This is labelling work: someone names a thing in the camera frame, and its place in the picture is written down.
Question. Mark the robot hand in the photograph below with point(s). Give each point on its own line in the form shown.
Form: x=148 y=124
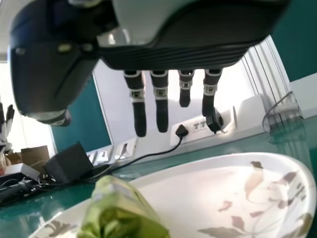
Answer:
x=173 y=37
x=5 y=129

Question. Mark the yellow-green biscuit packet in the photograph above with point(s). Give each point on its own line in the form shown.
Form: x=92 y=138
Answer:
x=119 y=218

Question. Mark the small white socket plate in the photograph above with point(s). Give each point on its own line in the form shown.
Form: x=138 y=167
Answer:
x=131 y=148
x=101 y=156

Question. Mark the plate with brown leaf pattern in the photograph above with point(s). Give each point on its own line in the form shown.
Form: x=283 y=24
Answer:
x=198 y=193

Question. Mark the cardboard box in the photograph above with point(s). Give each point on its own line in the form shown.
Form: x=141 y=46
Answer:
x=34 y=156

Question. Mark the black box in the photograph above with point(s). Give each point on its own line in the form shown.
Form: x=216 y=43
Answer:
x=67 y=163

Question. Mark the black plug adapter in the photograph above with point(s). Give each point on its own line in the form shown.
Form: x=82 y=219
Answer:
x=215 y=121

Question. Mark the long white socket strip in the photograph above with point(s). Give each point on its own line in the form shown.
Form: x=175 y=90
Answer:
x=198 y=134

